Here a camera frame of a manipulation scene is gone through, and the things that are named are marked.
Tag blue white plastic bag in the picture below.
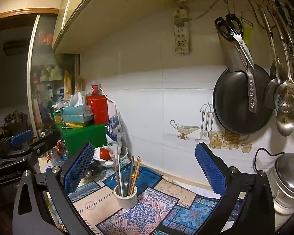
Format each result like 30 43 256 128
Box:
105 112 124 157

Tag black power cable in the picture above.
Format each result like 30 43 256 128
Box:
253 147 286 173

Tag green box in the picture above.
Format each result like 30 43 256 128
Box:
56 124 107 155

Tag metal slotted spoon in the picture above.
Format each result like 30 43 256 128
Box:
271 8 294 114

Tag metal chopstick in cup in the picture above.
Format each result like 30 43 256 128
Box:
113 154 125 197

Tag teal tissue box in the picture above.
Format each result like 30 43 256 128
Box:
63 105 94 124

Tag yellow wooden chopstick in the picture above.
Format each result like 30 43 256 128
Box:
129 156 141 196

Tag white ceramic utensil cup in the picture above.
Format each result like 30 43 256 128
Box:
113 186 137 210

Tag red tin box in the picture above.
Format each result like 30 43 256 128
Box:
86 95 109 125

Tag black frying pan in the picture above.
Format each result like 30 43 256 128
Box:
213 33 272 135

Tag black handled kitchen scissors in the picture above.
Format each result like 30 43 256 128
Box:
214 14 254 69

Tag red tomato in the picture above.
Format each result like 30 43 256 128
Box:
99 148 111 161

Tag green peeler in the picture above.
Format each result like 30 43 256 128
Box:
239 12 254 48

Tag white bowl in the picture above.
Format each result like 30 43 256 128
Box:
93 146 128 168

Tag white power strip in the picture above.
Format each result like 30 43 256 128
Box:
173 9 190 55

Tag patterned blue patchwork mat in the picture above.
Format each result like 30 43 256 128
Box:
69 165 219 234

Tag upper kitchen cabinet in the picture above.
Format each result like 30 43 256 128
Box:
52 0 175 54

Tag metal ladle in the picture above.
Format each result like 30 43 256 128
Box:
276 112 294 137

